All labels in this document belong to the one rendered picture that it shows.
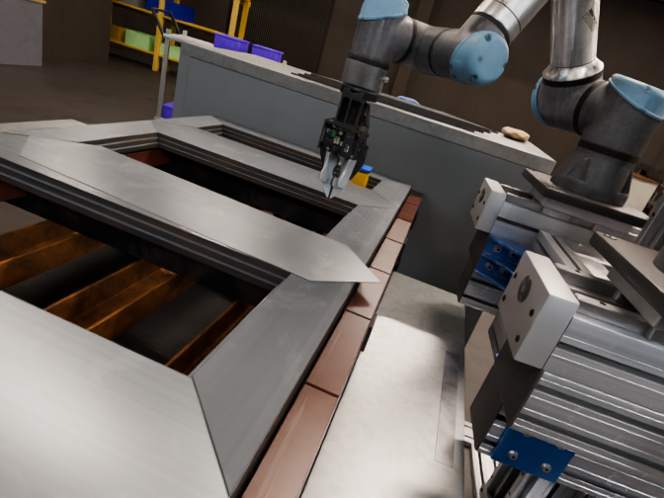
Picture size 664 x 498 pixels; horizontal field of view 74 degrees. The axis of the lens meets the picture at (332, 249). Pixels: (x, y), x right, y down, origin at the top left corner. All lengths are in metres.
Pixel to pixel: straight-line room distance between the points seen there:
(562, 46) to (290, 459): 0.93
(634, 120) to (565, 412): 0.62
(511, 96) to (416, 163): 10.10
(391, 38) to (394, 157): 0.73
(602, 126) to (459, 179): 0.56
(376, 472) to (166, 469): 0.34
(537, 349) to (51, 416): 0.47
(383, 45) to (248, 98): 0.90
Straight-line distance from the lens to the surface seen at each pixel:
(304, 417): 0.47
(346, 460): 0.65
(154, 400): 0.43
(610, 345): 0.56
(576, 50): 1.09
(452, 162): 1.48
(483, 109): 11.47
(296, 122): 1.56
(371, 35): 0.80
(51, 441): 0.40
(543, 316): 0.53
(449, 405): 0.81
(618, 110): 1.03
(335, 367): 0.54
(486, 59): 0.73
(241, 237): 0.73
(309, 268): 0.68
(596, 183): 1.02
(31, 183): 0.89
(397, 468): 0.67
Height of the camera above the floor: 1.15
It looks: 23 degrees down
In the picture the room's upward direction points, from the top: 17 degrees clockwise
